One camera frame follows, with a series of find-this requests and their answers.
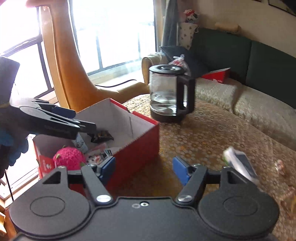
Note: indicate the plastic bag with red contents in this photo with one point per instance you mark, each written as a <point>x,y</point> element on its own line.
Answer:
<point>180,62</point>

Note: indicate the floral patterned desktop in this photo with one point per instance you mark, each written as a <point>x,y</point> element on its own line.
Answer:
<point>208,143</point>

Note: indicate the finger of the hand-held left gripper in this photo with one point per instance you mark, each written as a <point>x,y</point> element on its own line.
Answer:
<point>62,112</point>
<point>85,128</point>

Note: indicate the orange curtain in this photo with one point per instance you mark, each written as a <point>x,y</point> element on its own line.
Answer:
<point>69,76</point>

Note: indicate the framed wall picture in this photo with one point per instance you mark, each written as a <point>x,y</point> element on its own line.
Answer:
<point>283,4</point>

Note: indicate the panda print wipes packet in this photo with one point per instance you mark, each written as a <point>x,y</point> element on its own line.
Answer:
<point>97,158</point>

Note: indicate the beige rolled cushion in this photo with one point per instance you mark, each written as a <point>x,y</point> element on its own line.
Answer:
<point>227,26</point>

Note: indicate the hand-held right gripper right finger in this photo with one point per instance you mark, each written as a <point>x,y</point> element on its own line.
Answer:
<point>181,170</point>

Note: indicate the green sofa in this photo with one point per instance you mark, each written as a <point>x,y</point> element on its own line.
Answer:
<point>266,62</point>

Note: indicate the black gold packet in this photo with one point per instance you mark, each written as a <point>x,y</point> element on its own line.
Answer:
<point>103,136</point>

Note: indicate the red cardboard box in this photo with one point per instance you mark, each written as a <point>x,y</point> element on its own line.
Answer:
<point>136,139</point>

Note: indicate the red box lid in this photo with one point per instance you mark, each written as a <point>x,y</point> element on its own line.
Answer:
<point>217,75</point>

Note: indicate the white patterned bin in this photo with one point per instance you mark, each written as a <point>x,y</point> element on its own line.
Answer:
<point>187,34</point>

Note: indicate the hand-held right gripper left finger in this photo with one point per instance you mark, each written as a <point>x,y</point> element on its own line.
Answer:
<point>107,166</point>

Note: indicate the beige quilted sofa cover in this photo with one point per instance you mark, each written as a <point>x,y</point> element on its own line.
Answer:
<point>254,109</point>

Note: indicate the grey curtain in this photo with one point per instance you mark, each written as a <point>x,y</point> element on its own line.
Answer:
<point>170,23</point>

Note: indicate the plush toys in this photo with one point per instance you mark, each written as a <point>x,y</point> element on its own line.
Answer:
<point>190,16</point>

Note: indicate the dark pillow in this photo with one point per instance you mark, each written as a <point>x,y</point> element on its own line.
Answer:
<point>198,62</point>

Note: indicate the pink plush ball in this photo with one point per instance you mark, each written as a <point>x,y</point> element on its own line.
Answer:
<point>68,158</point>

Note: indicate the glass electric kettle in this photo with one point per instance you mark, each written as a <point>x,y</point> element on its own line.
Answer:
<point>171,92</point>

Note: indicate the white green packet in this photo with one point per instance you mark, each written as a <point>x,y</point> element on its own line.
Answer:
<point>240,164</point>

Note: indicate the person's left hand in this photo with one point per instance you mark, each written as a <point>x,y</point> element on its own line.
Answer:
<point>13,143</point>

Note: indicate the small blurred item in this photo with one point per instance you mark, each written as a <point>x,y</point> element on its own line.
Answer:
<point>281,166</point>

